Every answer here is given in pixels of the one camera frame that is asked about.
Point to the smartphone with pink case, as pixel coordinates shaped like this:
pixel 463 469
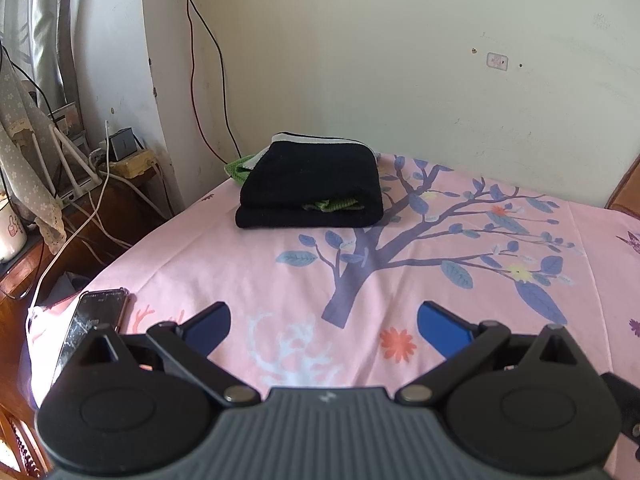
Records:
pixel 94 309

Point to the beige floral curtain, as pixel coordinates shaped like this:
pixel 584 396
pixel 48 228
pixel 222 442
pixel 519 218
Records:
pixel 29 158

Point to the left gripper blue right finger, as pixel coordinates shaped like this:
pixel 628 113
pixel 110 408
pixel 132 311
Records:
pixel 466 348

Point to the green garment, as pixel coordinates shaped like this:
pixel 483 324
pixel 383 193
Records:
pixel 240 169

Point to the small wall sticker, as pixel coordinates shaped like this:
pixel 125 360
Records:
pixel 497 61

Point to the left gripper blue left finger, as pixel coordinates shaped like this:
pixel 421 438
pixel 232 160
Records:
pixel 185 348

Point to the brown mesh cushion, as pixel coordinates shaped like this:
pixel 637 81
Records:
pixel 626 196

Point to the pink floral bed sheet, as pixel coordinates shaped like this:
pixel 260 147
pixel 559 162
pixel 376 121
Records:
pixel 339 307

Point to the black folded garment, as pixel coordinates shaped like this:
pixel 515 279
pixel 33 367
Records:
pixel 311 182

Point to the white wifi router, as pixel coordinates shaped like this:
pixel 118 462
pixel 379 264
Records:
pixel 66 171

